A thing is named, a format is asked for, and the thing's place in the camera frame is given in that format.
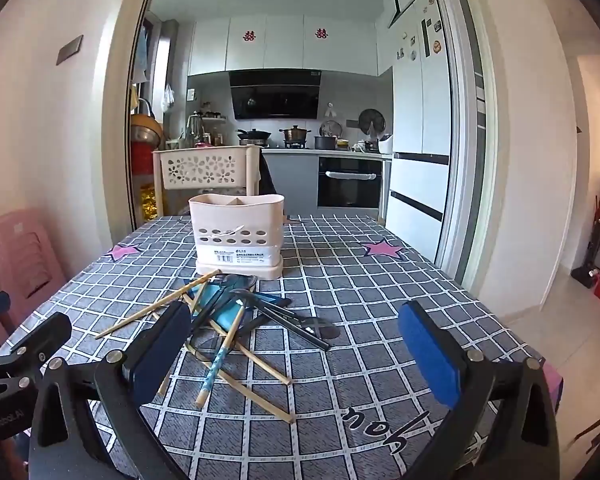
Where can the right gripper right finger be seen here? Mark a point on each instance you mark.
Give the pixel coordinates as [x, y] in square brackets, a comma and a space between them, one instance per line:
[462, 385]

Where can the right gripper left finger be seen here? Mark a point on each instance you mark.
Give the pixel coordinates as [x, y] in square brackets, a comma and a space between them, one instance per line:
[126, 380]

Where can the blue patterned bamboo chopstick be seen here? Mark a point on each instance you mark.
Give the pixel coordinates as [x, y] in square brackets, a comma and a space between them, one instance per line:
[216, 364]

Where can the long bamboo chopstick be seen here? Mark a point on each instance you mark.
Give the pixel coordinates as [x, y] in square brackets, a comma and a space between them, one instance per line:
[158, 304]

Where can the black handled steel spoon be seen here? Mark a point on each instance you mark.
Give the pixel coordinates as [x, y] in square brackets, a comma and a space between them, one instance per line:
[317, 332]

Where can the plain bamboo chopstick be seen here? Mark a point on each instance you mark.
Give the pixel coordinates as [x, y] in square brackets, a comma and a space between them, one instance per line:
[239, 387]

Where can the pink plastic stool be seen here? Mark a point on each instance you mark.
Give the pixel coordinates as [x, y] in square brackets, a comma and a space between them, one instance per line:
[30, 272]

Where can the grey checkered tablecloth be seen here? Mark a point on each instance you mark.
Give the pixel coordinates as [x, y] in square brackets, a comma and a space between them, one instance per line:
[361, 409]

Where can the beige plastic utensil holder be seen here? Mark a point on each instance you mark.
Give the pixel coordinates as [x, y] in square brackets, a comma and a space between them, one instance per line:
[239, 234]

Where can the white refrigerator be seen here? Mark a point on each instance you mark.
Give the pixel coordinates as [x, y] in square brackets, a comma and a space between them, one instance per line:
[421, 128]

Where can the red container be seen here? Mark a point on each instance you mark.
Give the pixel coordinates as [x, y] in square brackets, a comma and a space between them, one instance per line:
[141, 158]

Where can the yellow steel pot stack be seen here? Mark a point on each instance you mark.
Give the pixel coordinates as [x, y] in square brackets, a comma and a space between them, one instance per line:
[144, 127]

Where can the built-in black oven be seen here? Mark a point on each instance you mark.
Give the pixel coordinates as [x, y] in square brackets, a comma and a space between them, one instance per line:
[345, 182]

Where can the black bag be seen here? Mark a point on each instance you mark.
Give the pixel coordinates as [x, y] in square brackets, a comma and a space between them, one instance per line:
[266, 184]

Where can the black pot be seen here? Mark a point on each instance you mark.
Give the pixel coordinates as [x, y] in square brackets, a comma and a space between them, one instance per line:
[327, 143]

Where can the black wok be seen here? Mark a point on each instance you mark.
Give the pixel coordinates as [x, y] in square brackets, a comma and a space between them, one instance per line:
[253, 137]

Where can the steel cooking pot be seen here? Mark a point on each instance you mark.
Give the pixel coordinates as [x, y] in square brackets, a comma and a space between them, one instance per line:
[295, 135]

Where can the black range hood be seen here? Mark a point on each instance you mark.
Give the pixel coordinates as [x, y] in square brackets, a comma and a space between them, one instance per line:
[275, 93]

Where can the white upper cabinets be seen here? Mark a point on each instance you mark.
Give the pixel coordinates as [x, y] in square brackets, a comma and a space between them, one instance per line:
[273, 42]

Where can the grey wall switch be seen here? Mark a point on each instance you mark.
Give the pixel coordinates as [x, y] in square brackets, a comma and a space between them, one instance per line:
[68, 50]

